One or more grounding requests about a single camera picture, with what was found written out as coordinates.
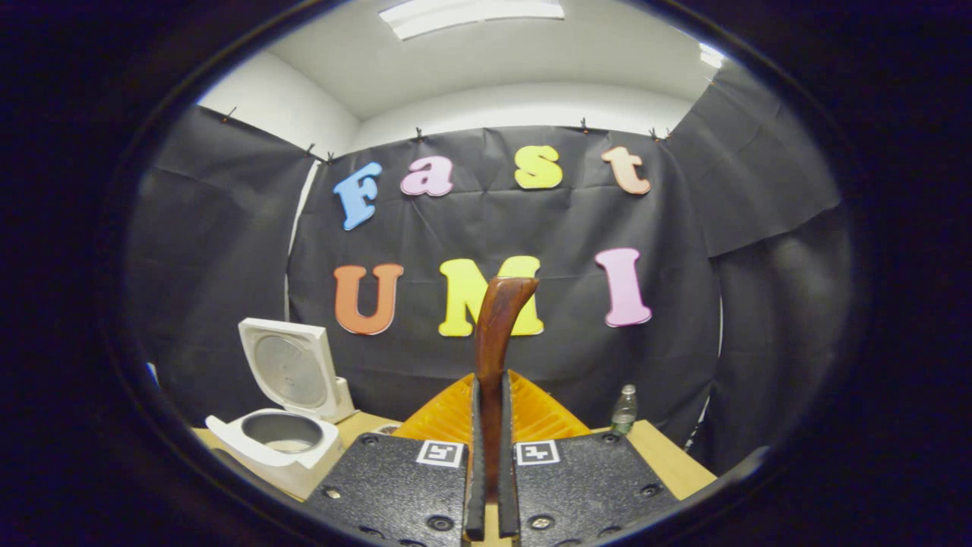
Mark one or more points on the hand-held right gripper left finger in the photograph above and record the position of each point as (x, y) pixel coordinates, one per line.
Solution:
(476, 471)

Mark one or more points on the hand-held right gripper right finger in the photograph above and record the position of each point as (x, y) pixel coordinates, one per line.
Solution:
(507, 486)

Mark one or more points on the brown wooden spoon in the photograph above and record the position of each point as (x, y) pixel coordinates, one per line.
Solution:
(497, 327)

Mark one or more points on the white rice cooker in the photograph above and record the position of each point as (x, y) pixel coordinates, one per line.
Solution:
(304, 475)

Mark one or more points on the green label water bottle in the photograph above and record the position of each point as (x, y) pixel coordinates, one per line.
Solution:
(624, 414)

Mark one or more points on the long ceiling light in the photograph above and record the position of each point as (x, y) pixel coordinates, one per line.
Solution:
(471, 15)

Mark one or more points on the small ceiling light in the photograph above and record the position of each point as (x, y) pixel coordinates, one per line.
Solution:
(711, 55)

